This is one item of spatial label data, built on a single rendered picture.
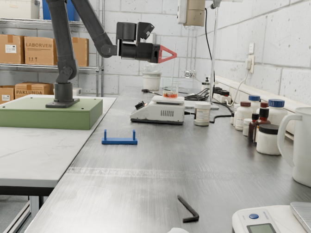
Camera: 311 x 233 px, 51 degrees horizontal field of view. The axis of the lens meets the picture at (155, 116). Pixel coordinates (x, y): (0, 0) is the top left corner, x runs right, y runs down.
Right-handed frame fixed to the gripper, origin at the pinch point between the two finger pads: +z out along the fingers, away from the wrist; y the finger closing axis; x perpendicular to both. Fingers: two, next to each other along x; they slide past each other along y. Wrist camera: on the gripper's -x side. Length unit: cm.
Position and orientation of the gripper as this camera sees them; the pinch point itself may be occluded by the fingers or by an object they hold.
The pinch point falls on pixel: (174, 55)
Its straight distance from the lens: 121.5
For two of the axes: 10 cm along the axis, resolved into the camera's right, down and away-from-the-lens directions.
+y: -1.9, -2.0, 9.6
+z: 9.8, 0.4, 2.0
